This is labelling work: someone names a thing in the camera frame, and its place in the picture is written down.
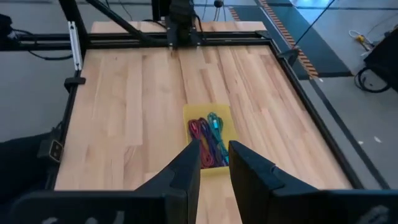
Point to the black frame clamp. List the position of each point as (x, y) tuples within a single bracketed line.
[(74, 81)]

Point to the black cart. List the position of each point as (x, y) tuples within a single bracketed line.
[(385, 56)]

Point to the yellow plastic bin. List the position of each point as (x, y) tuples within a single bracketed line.
[(192, 112)]

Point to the orange striped floor strip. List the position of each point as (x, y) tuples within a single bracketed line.
[(289, 34)]

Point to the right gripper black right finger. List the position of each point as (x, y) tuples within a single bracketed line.
[(255, 186)]

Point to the black table-level camera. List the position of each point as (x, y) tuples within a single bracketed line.
[(51, 149)]

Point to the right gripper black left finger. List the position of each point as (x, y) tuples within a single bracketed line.
[(180, 186)]

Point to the white metal bracket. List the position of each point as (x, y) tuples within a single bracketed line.
[(75, 46)]

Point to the black aluminium table frame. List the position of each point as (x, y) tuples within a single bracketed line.
[(311, 105)]

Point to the black bulky floor object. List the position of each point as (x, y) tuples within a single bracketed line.
[(18, 165)]

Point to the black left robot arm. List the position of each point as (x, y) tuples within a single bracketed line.
[(182, 21)]

